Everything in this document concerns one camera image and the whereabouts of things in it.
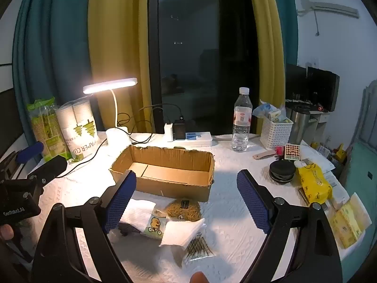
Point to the grey ribbed panel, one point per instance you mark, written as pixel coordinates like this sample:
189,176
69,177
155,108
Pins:
369,109

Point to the black charger plug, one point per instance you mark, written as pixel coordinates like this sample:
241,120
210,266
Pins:
179,129

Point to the white desk lamp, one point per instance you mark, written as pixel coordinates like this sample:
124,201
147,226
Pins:
117,137

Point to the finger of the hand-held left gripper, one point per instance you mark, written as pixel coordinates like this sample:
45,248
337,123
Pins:
29,150
51,165

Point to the teal curtain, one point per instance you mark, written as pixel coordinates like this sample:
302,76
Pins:
53,35
290,20

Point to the duck print packet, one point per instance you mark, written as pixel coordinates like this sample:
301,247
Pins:
154,222

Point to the black round container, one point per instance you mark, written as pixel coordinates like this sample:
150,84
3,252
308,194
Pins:
282,171

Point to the clear bag of hairpins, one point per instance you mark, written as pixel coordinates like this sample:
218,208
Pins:
198,249

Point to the white air conditioner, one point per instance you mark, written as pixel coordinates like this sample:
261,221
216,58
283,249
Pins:
330,7

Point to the dark glass door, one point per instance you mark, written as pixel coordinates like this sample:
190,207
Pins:
188,50

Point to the clear water bottle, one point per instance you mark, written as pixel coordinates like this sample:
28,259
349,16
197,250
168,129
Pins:
242,123

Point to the white power strip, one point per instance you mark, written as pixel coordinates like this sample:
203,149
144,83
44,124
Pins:
196,138

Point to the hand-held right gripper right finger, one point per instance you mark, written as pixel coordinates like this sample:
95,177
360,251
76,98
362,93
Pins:
253,203

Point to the green paper cup bag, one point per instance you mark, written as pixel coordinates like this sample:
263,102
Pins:
44,123

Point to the white paper cup bag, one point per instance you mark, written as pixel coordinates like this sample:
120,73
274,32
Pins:
79,135

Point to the white napkin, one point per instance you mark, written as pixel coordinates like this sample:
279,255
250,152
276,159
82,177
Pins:
138,213

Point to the yellow curtain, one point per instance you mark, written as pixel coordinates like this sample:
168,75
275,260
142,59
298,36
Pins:
265,35
117,35

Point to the cardboard box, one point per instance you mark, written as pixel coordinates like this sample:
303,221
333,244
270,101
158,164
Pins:
165,179

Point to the person's left hand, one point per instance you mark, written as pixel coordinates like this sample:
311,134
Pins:
6,232

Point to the white charger plug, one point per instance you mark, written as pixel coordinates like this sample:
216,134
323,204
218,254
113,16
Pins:
168,132

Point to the pale green panel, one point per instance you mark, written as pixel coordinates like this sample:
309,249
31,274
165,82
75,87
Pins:
363,188

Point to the patterned card box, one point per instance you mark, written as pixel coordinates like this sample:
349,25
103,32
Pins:
292,152

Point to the white plastic basket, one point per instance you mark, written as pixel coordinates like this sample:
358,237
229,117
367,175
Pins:
275,132

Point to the pale yellow tissue packs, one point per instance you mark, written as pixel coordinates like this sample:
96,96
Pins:
349,221

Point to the black water dispenser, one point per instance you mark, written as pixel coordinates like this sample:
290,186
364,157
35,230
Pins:
321,85

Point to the white foam wrap sheet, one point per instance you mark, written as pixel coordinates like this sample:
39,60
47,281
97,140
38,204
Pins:
181,233

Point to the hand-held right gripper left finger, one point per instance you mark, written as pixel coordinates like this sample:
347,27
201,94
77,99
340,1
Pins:
120,203

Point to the pink nail clipper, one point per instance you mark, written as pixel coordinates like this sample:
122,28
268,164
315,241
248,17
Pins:
263,154

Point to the blue plastic bag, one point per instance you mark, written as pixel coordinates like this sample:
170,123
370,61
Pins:
262,109

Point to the steel thermos cup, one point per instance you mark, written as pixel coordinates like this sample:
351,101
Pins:
299,126

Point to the small red box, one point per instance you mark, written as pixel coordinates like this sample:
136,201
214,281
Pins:
279,151

